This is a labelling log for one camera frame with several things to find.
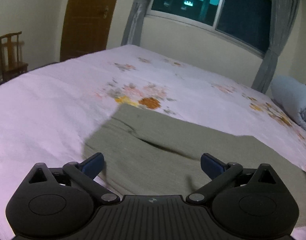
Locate olive green pants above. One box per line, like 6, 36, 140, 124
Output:
83, 104, 306, 226

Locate pink floral bed sheet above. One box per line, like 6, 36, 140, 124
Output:
0, 45, 306, 239

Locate rolled light blue blanket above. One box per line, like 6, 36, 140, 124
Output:
270, 76, 306, 131

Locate wooden chair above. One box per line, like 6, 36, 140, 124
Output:
0, 31, 28, 82

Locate brown wooden door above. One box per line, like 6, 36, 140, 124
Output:
60, 0, 117, 61

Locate sliding glass window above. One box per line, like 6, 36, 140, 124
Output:
148, 0, 272, 55

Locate right grey curtain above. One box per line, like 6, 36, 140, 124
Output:
252, 0, 300, 94

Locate grey curtain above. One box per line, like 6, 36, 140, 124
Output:
120, 0, 151, 46
252, 0, 300, 94

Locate left grey curtain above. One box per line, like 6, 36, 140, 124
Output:
120, 0, 151, 46

